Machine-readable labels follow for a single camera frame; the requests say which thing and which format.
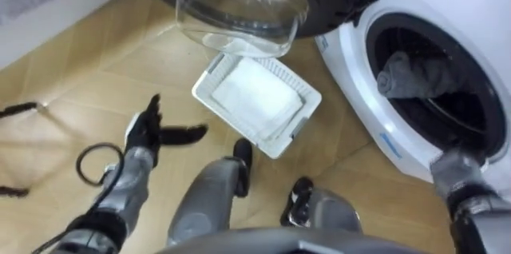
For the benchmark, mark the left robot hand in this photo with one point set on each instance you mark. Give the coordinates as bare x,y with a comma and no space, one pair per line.
146,128

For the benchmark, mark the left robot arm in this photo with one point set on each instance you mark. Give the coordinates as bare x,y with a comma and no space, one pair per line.
127,192

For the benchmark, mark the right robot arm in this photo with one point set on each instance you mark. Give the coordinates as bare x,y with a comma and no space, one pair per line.
465,190

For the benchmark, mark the robot legs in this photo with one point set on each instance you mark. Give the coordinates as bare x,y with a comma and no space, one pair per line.
211,194

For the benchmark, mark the white plastic laundry basket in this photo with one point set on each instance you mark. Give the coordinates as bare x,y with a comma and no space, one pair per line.
255,106

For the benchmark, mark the white folded cloth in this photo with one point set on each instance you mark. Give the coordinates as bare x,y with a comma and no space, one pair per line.
257,96

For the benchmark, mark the open round washing machine door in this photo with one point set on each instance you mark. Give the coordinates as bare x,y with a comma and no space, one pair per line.
247,2

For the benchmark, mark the robot body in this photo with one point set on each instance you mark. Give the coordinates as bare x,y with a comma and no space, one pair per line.
287,243

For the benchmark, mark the white washing machine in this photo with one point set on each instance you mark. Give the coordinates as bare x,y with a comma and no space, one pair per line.
403,98

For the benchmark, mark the grey rolled towel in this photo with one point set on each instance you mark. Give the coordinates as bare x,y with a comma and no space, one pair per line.
415,76

